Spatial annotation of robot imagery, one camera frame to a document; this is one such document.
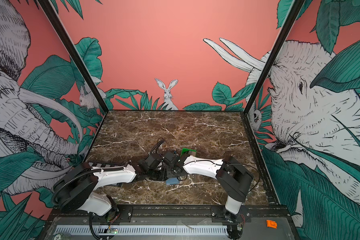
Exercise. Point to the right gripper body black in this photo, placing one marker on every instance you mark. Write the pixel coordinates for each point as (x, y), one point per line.
(171, 172)

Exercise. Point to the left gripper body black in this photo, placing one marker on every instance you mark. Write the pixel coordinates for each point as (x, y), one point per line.
(157, 175)

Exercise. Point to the blue leather card holder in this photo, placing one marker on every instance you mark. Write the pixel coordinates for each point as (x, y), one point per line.
(172, 181)

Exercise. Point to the green plastic card tray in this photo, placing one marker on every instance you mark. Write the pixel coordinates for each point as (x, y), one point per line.
(186, 151)

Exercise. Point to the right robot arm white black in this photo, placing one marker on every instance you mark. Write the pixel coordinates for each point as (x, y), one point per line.
(234, 177)

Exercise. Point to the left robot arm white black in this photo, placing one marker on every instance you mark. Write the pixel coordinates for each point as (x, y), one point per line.
(76, 191)

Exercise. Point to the gold credit card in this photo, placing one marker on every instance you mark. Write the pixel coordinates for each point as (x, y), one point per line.
(192, 153)

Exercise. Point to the checkerboard calibration board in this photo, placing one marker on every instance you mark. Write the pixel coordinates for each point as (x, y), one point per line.
(104, 165)

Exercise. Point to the orange connector clip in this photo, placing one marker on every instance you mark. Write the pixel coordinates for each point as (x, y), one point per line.
(271, 224)

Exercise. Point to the white slotted cable duct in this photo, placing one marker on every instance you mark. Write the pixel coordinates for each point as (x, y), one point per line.
(141, 230)

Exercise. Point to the black front mounting rail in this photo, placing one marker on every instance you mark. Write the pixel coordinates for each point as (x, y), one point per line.
(124, 213)

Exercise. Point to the left black frame post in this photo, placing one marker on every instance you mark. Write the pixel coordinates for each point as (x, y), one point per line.
(55, 21)

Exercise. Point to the black frame post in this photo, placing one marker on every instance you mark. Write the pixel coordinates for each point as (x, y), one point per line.
(55, 21)
(287, 25)

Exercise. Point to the right black frame post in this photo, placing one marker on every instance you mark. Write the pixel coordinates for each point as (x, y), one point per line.
(287, 25)

